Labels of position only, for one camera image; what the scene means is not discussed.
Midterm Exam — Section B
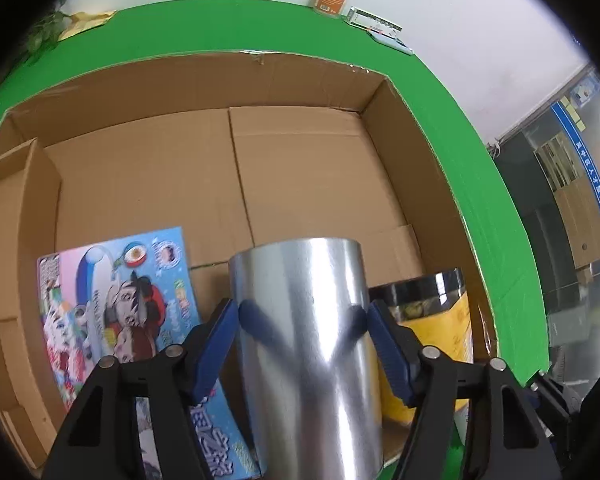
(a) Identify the white remote control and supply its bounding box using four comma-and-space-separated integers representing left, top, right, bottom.
367, 30, 415, 56

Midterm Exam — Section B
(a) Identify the glass partition with blue band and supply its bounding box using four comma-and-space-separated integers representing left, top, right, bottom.
492, 60, 600, 391

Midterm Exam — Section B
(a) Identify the clear jar with yellow label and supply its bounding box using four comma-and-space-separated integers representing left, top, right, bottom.
367, 267, 476, 428

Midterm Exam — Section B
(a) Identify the yellow paper bag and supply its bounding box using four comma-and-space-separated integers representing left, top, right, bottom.
59, 10, 117, 40

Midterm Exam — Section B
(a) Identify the brown carton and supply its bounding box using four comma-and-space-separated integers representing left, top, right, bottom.
554, 180, 600, 269

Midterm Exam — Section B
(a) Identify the small jar with orange label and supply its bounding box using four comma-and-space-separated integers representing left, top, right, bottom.
312, 0, 355, 19

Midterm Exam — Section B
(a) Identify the small plant in orange pot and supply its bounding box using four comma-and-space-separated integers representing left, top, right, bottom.
25, 9, 75, 65

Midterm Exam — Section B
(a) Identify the flat white-green packet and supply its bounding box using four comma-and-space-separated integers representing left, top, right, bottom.
346, 6, 404, 37

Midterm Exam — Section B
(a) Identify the colourful cartoon toy box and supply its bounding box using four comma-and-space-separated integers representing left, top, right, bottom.
36, 226, 263, 480

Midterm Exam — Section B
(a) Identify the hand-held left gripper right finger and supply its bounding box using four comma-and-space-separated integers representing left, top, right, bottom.
366, 299, 563, 480

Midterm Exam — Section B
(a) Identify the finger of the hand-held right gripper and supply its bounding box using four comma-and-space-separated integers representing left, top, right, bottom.
527, 371, 583, 441

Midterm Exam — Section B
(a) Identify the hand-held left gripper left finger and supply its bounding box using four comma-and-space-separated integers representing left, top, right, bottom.
40, 298, 241, 480

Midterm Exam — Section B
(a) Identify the silver metal can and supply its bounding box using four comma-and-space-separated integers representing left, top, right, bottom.
228, 237, 385, 480

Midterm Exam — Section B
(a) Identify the cardboard box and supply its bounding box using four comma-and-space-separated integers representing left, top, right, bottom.
0, 50, 503, 480

